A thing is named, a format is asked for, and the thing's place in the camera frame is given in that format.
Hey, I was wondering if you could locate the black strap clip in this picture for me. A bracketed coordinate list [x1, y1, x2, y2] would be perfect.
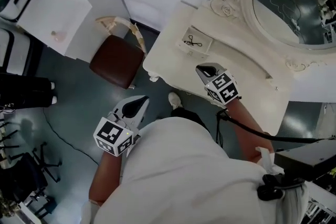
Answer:
[256, 173, 305, 202]

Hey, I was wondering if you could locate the person's left forearm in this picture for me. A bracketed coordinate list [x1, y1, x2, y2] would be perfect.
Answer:
[88, 151, 124, 205]

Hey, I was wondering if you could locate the person's black trouser leg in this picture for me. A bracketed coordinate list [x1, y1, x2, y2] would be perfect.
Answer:
[170, 107, 211, 132]

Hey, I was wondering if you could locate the person's white shirt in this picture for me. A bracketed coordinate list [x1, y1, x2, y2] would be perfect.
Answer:
[81, 116, 310, 224]

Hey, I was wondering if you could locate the person's right forearm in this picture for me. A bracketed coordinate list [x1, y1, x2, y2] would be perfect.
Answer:
[226, 99, 275, 163]

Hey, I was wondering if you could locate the white cabinet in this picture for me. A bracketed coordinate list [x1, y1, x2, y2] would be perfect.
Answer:
[12, 0, 93, 63]

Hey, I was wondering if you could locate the black office chair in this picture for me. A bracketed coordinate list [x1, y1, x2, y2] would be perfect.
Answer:
[0, 141, 62, 204]

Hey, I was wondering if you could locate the cream vanity drawer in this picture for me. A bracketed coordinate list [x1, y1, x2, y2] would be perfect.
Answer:
[176, 25, 214, 57]

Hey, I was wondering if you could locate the black box device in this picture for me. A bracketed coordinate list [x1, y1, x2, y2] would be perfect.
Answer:
[274, 137, 336, 182]

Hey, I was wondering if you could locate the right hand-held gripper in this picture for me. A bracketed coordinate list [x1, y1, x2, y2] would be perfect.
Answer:
[195, 62, 242, 106]

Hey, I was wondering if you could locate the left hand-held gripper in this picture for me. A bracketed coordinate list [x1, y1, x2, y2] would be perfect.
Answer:
[93, 95, 151, 157]

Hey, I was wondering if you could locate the oval mirror cream carved frame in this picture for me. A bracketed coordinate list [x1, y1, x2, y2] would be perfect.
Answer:
[202, 0, 336, 74]

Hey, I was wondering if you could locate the brown cushioned stool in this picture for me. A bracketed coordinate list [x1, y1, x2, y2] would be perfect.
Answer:
[89, 35, 145, 90]

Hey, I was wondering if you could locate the cream carved vanity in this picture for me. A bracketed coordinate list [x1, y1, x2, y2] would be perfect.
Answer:
[142, 0, 336, 137]

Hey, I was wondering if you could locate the black hair tie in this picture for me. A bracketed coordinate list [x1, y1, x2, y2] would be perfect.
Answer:
[183, 35, 204, 48]

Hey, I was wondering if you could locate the white chair black frame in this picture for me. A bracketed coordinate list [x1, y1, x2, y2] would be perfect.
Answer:
[0, 27, 36, 76]

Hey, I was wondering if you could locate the thick black cable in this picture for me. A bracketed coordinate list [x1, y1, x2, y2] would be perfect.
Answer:
[215, 109, 336, 144]

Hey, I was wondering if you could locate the thin black floor cable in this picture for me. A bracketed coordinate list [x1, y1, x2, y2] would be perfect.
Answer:
[41, 106, 100, 166]

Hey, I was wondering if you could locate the white and black appliance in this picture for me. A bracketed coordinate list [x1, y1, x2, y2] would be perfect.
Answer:
[0, 0, 36, 22]

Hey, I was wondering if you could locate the cream curved chair back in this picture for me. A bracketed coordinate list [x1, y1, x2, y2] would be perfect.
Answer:
[94, 15, 148, 54]

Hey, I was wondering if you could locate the pink perfume bottle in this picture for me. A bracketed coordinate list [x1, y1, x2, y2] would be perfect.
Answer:
[50, 30, 66, 41]

